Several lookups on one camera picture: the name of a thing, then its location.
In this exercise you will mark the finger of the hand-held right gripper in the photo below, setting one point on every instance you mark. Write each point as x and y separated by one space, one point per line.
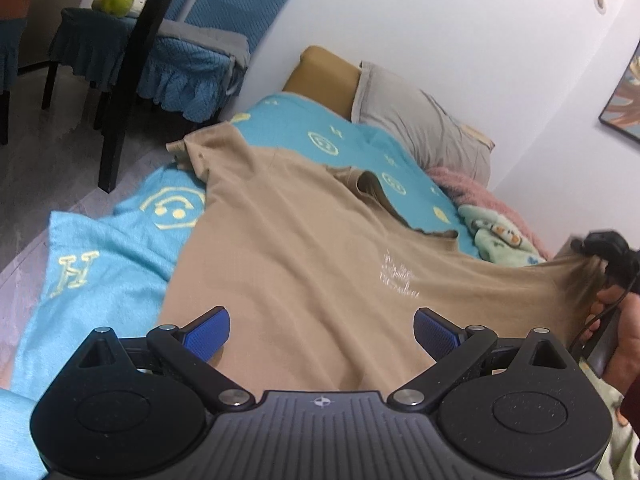
600 244

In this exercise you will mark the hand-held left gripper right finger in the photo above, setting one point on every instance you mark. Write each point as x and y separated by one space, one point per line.
434 331

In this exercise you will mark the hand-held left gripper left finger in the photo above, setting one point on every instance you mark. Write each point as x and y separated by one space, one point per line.
211 329

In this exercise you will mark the tan t-shirt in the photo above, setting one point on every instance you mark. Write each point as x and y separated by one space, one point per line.
300 260

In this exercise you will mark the person's right hand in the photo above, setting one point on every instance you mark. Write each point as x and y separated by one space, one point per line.
631 340

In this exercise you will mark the blue smiley print blanket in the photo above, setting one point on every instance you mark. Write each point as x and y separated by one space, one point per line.
100 270

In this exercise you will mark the pink fuzzy blanket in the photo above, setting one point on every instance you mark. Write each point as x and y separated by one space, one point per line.
470 187

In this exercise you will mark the grey pillow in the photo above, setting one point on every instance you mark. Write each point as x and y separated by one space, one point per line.
415 120

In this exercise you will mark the dining table with black legs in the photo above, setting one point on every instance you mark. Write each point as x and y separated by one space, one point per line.
131 85

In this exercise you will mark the grey cloth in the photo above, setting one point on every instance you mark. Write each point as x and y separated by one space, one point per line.
210 40

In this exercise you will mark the chair with blue cover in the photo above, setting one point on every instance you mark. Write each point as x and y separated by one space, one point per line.
85 45
10 35
220 5

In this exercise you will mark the green plush toy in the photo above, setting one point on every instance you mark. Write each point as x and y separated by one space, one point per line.
117 1

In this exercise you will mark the framed wall picture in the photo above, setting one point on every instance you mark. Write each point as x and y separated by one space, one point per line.
625 105

